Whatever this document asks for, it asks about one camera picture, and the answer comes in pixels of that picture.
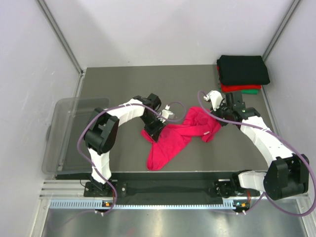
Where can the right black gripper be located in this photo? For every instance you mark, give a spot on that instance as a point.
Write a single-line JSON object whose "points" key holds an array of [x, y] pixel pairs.
{"points": [[217, 112]]}

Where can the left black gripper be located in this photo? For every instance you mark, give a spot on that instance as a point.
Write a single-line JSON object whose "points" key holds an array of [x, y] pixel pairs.
{"points": [[155, 132]]}

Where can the pink t shirt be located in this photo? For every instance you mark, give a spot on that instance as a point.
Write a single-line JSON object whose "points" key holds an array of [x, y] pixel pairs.
{"points": [[175, 137]]}

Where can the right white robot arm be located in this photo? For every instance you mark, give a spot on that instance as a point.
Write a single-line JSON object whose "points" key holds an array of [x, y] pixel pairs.
{"points": [[287, 174]]}

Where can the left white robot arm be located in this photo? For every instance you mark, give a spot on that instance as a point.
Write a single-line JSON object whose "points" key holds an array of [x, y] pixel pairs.
{"points": [[101, 135]]}

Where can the red folded t shirt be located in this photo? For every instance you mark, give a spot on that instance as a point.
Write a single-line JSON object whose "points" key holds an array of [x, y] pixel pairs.
{"points": [[237, 88]]}

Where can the green folded t shirt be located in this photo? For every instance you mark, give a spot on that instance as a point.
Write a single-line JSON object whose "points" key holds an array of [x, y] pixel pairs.
{"points": [[250, 91]]}

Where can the black folded t shirt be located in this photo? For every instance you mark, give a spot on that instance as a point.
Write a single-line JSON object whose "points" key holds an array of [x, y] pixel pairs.
{"points": [[242, 70]]}

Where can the clear plastic bin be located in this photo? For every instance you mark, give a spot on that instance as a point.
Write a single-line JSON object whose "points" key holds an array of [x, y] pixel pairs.
{"points": [[70, 118]]}

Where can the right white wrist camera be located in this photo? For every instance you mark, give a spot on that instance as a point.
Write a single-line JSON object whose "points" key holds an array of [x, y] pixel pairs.
{"points": [[215, 98]]}

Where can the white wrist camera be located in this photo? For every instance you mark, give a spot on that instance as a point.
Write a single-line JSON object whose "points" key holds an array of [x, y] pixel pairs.
{"points": [[215, 98], [166, 114]]}

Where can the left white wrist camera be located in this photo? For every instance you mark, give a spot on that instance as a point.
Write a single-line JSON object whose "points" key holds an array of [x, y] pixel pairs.
{"points": [[166, 114]]}

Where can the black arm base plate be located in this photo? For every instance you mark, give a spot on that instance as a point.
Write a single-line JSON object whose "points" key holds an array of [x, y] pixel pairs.
{"points": [[220, 177]]}

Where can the aluminium frame rail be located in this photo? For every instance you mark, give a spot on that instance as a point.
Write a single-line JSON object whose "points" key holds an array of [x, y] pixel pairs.
{"points": [[61, 188]]}

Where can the grey slotted cable duct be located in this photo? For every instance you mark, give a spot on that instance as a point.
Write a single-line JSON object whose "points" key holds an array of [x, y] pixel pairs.
{"points": [[227, 204]]}

